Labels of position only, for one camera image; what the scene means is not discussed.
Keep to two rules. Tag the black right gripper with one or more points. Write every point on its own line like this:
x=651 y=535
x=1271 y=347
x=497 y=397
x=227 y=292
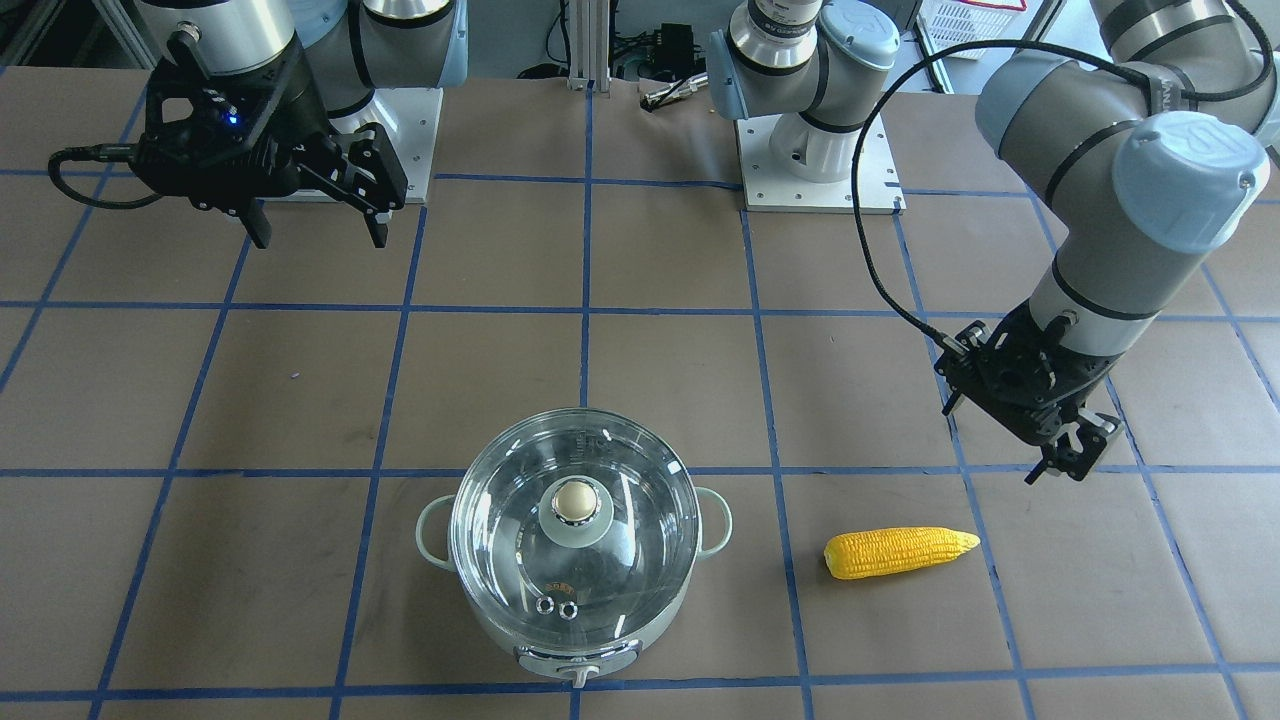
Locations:
x=298 y=128

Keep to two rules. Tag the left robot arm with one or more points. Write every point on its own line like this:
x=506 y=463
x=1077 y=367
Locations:
x=1150 y=156

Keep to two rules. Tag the aluminium frame post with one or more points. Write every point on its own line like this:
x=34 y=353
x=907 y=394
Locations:
x=589 y=45

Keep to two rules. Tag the white plastic basket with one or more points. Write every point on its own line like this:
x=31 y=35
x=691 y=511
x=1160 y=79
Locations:
x=945 y=24

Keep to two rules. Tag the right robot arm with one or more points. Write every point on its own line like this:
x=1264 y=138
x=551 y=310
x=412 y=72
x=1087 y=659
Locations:
x=352 y=47

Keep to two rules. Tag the pale green electric pot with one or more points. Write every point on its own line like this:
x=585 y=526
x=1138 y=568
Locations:
x=575 y=560

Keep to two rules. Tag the glass pot lid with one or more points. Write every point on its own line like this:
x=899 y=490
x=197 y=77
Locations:
x=574 y=520

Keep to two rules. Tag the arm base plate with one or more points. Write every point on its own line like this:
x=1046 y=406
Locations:
x=411 y=118
x=792 y=167

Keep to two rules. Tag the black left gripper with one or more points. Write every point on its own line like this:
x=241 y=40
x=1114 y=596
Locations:
x=1072 y=390

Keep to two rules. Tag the black power adapter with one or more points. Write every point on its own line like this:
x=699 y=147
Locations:
x=673 y=50

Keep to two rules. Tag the yellow corn cob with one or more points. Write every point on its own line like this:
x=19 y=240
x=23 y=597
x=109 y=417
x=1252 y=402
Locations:
x=876 y=553

